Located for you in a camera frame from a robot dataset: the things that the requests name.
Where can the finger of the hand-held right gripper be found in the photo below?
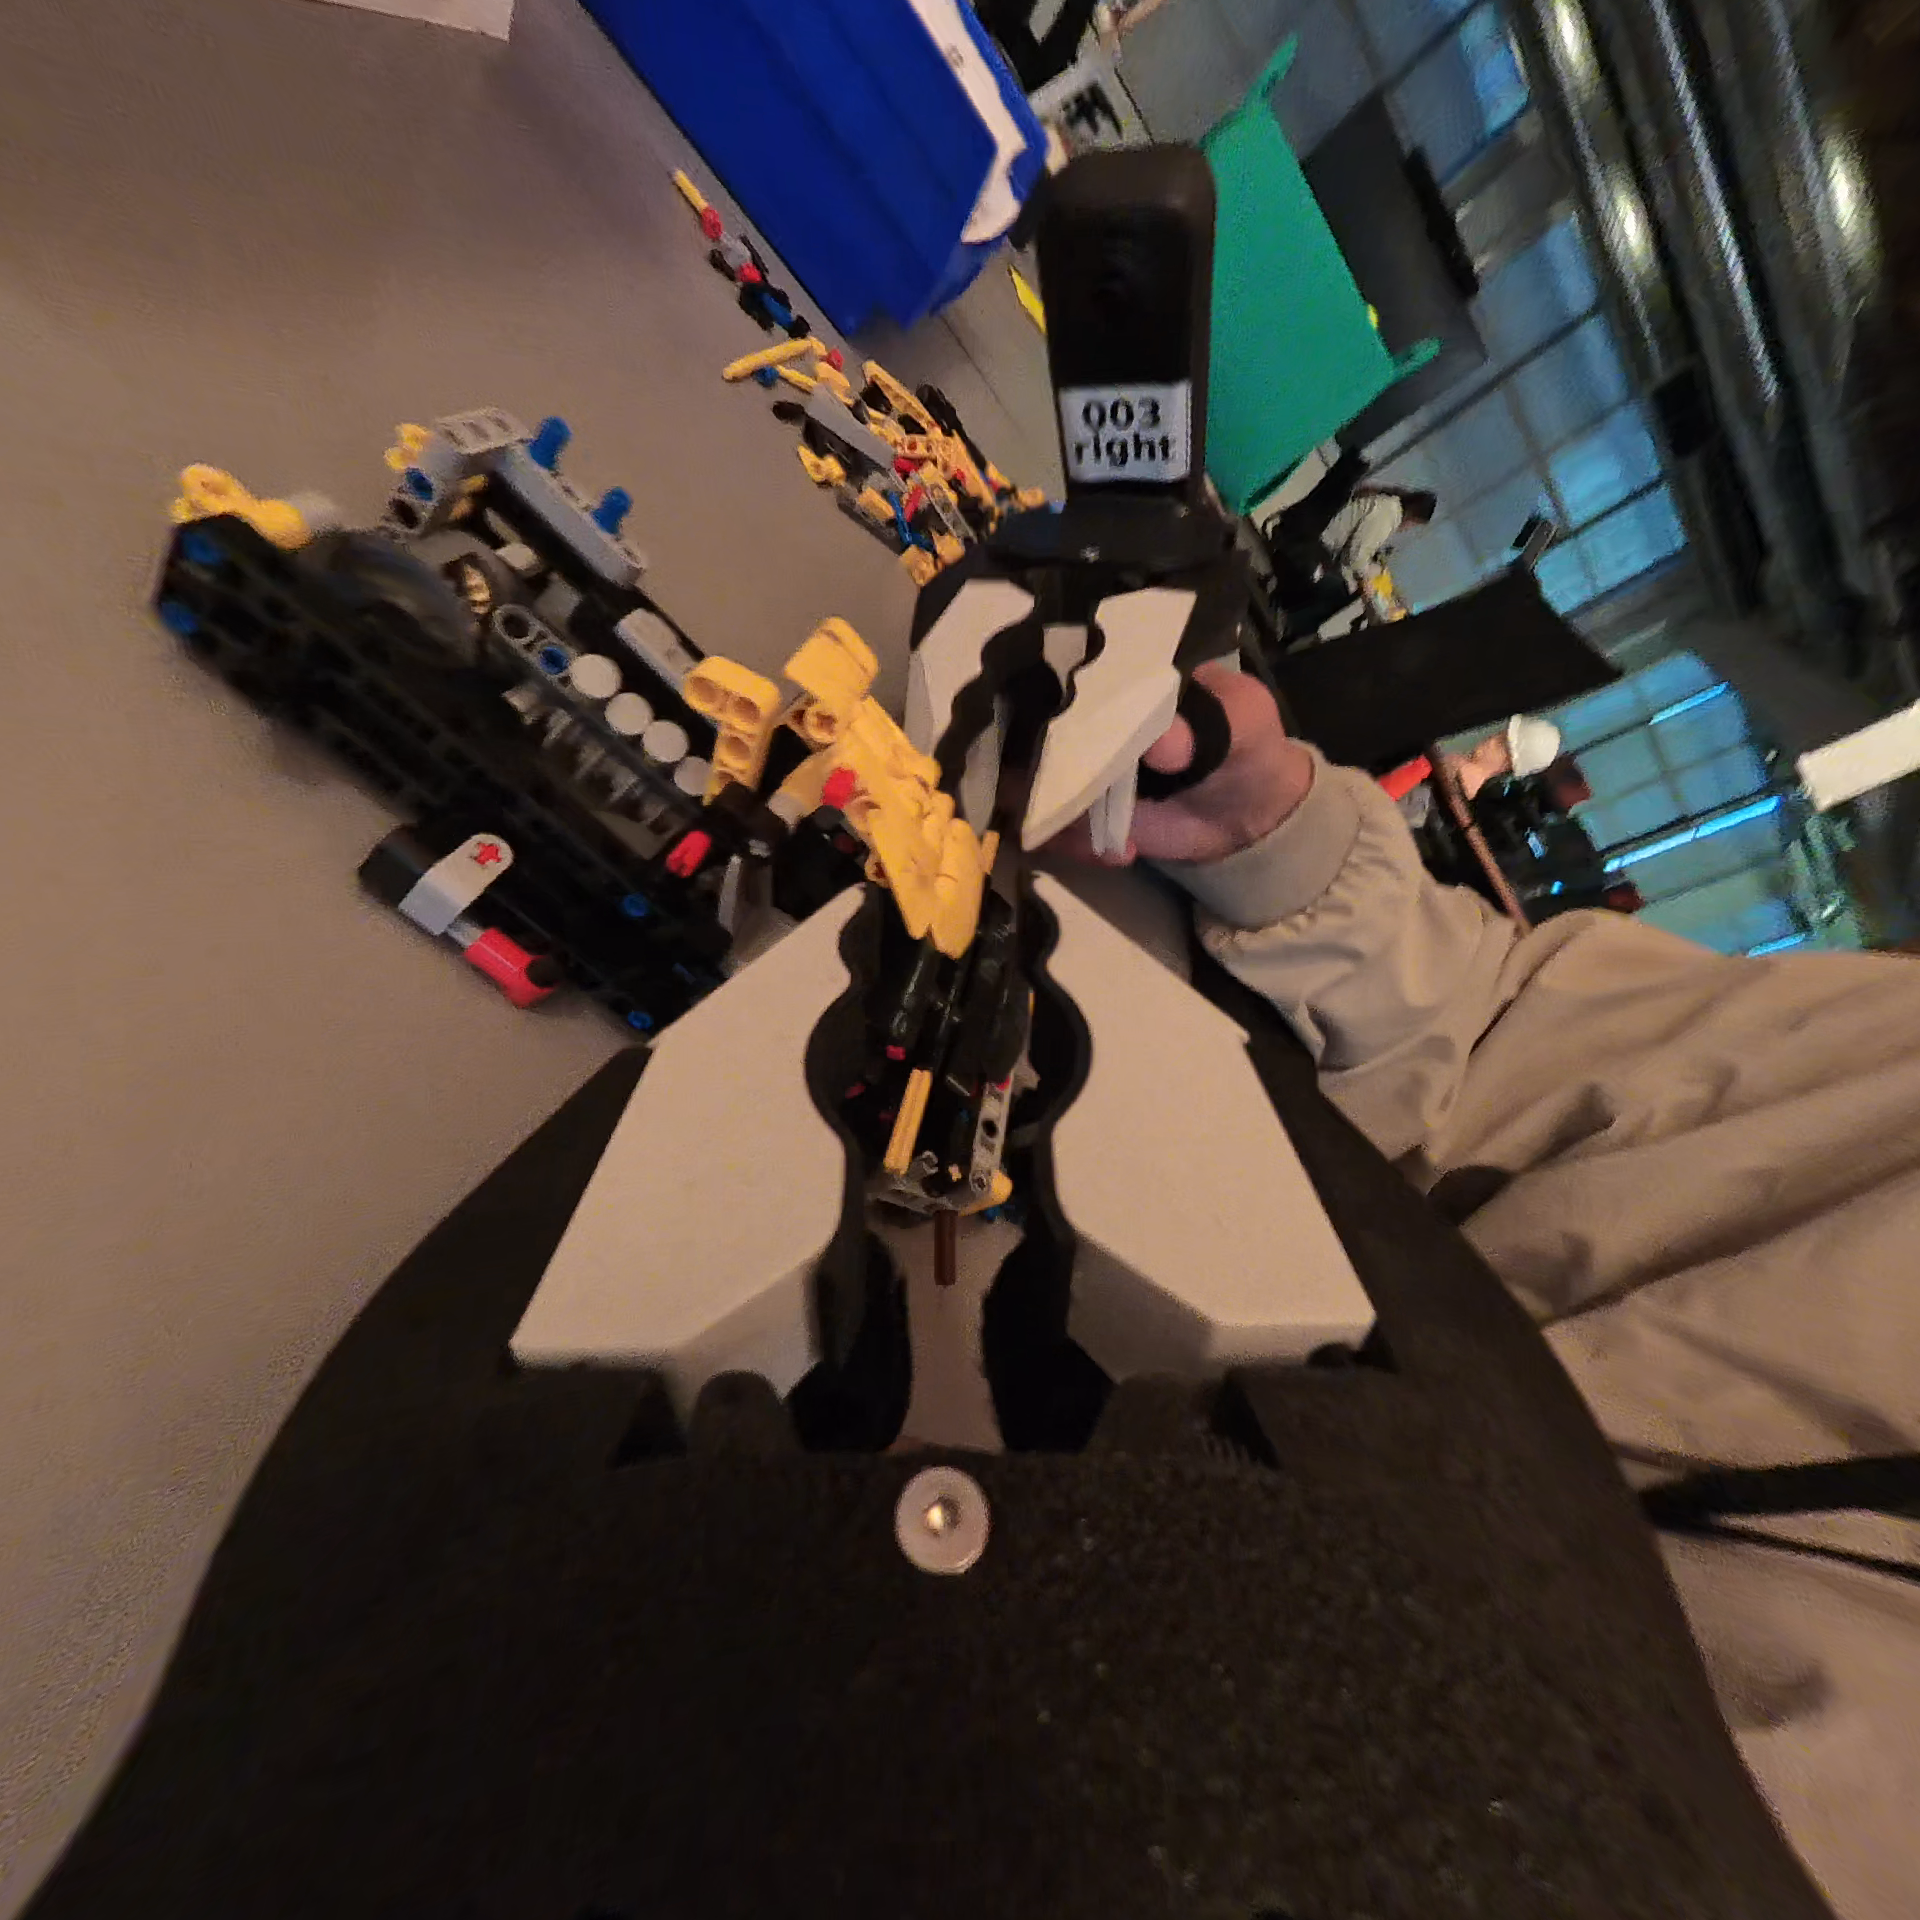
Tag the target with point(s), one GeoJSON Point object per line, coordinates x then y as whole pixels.
{"type": "Point", "coordinates": [961, 646]}
{"type": "Point", "coordinates": [1125, 692]}

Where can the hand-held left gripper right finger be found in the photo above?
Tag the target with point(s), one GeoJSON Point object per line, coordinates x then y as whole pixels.
{"type": "Point", "coordinates": [1201, 1186]}

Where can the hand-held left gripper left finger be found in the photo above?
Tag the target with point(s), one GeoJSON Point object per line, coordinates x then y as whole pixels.
{"type": "Point", "coordinates": [690, 1186]}

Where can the yellow black brick subassembly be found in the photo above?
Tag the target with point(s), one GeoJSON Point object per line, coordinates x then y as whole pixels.
{"type": "Point", "coordinates": [900, 811]}

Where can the pile of bricks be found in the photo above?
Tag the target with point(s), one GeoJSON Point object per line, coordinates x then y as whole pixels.
{"type": "Point", "coordinates": [900, 452]}

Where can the black brick car chassis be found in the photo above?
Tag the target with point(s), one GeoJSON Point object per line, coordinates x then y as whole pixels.
{"type": "Point", "coordinates": [376, 676]}

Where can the person's right forearm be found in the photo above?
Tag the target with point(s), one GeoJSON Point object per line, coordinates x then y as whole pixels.
{"type": "Point", "coordinates": [1348, 931]}

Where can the grey desk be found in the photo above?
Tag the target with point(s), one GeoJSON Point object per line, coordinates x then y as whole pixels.
{"type": "Point", "coordinates": [224, 1125]}

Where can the person's right hand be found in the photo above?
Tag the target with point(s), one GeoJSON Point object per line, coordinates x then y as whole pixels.
{"type": "Point", "coordinates": [1243, 781]}

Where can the yellow paper sheet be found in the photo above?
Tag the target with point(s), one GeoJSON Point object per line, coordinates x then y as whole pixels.
{"type": "Point", "coordinates": [1029, 300]}

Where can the teal fabric bin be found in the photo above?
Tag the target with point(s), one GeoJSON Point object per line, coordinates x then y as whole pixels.
{"type": "Point", "coordinates": [1275, 331]}

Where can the white printed paper sheets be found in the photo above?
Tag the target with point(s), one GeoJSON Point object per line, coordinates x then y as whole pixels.
{"type": "Point", "coordinates": [975, 91]}

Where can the blue plastic bin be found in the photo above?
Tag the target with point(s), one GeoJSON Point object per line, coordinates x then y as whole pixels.
{"type": "Point", "coordinates": [810, 136]}

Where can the white hard hat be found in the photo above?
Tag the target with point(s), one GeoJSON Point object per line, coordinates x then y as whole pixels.
{"type": "Point", "coordinates": [1531, 744]}

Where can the person's beige jacket torso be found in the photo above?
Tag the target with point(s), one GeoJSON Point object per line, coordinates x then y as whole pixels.
{"type": "Point", "coordinates": [1723, 1276]}

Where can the instruction booklet with car picture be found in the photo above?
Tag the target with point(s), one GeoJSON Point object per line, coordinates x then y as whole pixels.
{"type": "Point", "coordinates": [451, 13]}

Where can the white hanging printed sign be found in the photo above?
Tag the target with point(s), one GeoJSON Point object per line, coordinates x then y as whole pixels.
{"type": "Point", "coordinates": [1860, 757]}

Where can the dark wall monitor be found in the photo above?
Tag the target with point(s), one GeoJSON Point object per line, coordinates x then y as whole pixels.
{"type": "Point", "coordinates": [1381, 240]}

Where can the metal air duct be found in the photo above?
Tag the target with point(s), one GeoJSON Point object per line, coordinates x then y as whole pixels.
{"type": "Point", "coordinates": [1723, 300]}

